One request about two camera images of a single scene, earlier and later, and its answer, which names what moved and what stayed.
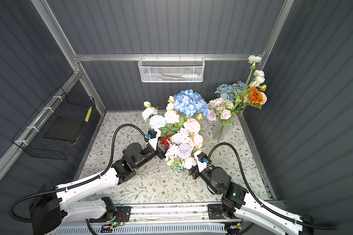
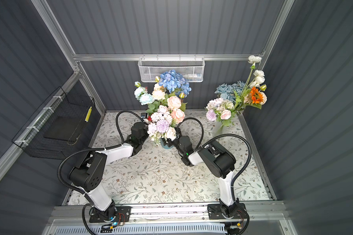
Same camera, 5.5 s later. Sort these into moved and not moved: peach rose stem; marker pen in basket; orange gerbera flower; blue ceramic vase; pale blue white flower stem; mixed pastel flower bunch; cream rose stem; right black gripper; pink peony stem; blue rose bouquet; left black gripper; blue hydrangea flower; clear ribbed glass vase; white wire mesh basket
Moved: pale blue white flower stem; mixed pastel flower bunch; blue hydrangea flower; pink peony stem; blue ceramic vase; right black gripper; cream rose stem; left black gripper
Not moved: marker pen in basket; blue rose bouquet; clear ribbed glass vase; peach rose stem; orange gerbera flower; white wire mesh basket
